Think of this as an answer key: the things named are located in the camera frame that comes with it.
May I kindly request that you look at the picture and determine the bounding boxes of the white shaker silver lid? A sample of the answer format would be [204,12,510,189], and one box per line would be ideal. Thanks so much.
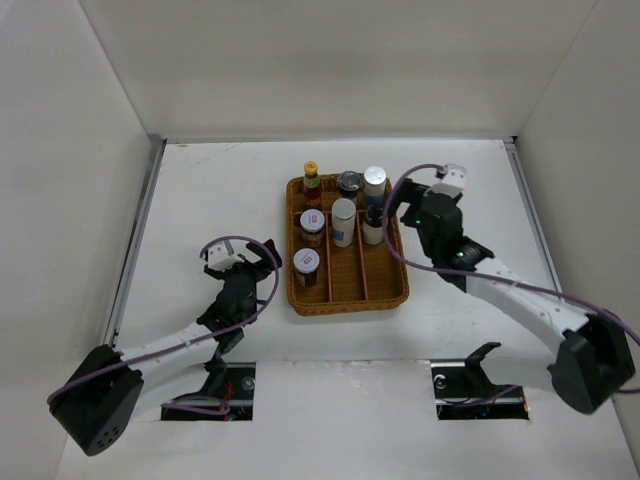
[363,166,387,207]

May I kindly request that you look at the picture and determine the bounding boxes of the sauce jar grey lid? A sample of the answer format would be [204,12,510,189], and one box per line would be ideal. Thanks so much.
[293,248,320,288]
[300,209,325,248]

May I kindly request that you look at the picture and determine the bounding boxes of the white bottle black grinder cap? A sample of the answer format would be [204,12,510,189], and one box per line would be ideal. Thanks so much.
[362,204,384,245]

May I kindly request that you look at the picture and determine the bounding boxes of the white jar black lid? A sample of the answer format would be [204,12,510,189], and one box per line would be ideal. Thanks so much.
[336,170,363,206]

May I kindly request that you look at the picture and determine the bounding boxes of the white canister grey lid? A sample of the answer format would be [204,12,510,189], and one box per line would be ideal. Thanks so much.
[331,198,357,247]

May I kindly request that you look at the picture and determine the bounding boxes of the red sauce bottle yellow cap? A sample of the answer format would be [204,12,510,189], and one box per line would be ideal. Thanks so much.
[303,161,322,210]

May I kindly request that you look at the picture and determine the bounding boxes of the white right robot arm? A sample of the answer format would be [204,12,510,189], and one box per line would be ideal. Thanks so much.
[383,178,639,414]

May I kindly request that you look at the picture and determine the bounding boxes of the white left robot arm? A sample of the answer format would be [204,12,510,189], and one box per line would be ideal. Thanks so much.
[47,235,283,457]

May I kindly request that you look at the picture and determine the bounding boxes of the brown wicker tray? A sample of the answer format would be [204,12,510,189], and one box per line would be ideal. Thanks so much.
[285,177,409,316]

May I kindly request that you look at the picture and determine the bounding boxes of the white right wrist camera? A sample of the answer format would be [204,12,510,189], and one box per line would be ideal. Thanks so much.
[430,164,466,200]

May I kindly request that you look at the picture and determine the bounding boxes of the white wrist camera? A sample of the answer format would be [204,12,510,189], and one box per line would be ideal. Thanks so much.
[205,240,241,271]
[430,164,466,200]

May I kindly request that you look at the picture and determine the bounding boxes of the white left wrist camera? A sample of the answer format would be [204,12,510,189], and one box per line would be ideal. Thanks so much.
[205,240,241,271]

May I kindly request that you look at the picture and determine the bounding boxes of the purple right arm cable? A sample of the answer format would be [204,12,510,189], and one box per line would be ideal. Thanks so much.
[382,163,640,409]

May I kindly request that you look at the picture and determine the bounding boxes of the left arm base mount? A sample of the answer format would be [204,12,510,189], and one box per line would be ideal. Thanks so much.
[160,359,257,422]

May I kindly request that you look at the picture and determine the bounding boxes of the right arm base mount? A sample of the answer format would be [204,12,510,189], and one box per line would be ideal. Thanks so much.
[430,342,529,421]

